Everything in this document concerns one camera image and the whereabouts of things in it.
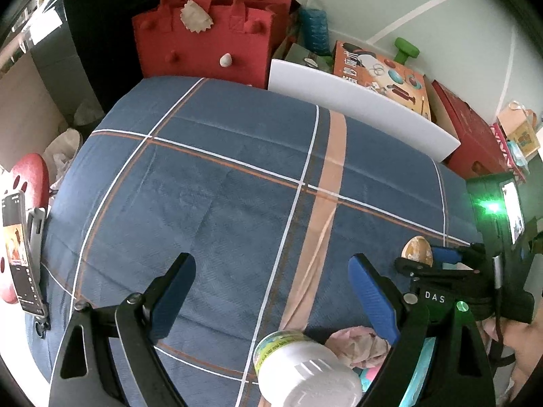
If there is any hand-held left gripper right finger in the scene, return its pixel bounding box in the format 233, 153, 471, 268
348, 253, 496, 407

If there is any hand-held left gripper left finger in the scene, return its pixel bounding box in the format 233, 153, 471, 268
49, 253, 196, 407

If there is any blue bottle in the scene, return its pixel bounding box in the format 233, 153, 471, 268
299, 0, 332, 57

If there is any white plastic bag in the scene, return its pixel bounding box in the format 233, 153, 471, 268
41, 128, 84, 179

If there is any blue face mask pack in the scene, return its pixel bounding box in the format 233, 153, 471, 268
506, 141, 529, 167

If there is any crumpled pink floral cloth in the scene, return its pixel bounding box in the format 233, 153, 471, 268
324, 325, 391, 370

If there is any white plastic bottle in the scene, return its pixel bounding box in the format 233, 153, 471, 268
253, 329, 364, 407

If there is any yellow box with handle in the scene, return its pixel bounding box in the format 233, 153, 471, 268
495, 101, 542, 158

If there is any red cardboard box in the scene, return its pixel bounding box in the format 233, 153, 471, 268
430, 79, 510, 179

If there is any small tan round item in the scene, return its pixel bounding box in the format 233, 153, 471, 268
401, 236, 434, 264

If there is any red stool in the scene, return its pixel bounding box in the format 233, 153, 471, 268
0, 153, 52, 305

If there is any red felt bag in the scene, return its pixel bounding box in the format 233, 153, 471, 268
131, 0, 294, 91

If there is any green dumbbell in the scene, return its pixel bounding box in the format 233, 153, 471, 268
393, 38, 421, 65

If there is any plaid blue blanket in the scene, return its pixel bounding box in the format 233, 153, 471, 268
25, 76, 485, 407

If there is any orange printed box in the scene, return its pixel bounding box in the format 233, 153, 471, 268
332, 41, 432, 122

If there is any white board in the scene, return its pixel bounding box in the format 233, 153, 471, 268
267, 59, 461, 164

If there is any red white patterned box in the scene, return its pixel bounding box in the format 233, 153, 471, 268
489, 122, 531, 179

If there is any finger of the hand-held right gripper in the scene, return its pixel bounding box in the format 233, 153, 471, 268
433, 244, 482, 264
394, 257, 481, 280

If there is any person's right forearm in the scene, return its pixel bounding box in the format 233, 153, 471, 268
481, 317, 543, 407

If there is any black cabinet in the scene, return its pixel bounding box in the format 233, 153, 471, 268
63, 0, 142, 114

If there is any phone on stand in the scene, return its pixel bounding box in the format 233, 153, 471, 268
2, 190, 48, 319

